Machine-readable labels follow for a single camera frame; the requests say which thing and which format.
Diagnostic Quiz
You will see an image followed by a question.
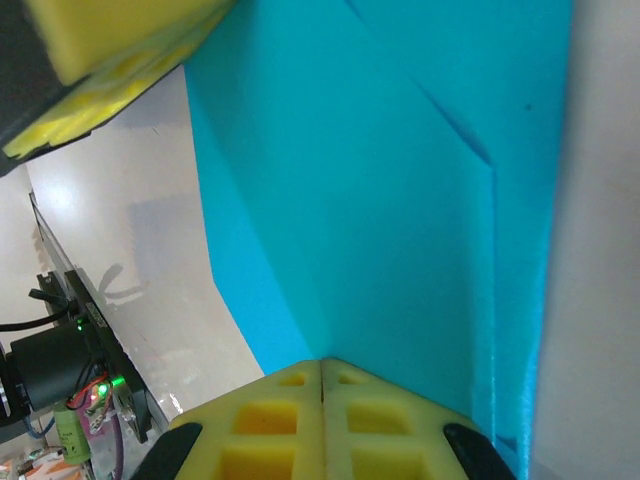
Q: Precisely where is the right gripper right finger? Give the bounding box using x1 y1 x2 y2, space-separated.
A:
322 357 522 480

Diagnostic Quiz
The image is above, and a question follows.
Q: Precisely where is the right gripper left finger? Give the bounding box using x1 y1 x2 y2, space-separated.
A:
130 358 327 480

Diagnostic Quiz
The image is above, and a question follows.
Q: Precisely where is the cyan blue cloth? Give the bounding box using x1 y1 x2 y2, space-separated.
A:
184 0 574 480

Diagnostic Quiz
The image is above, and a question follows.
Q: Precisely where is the black controller board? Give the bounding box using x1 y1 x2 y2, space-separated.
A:
64 372 136 431

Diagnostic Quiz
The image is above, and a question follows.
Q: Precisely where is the green cylindrical capacitor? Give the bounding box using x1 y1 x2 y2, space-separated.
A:
53 408 92 467

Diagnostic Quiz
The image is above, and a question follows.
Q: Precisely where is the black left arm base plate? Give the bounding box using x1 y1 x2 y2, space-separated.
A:
63 268 152 445

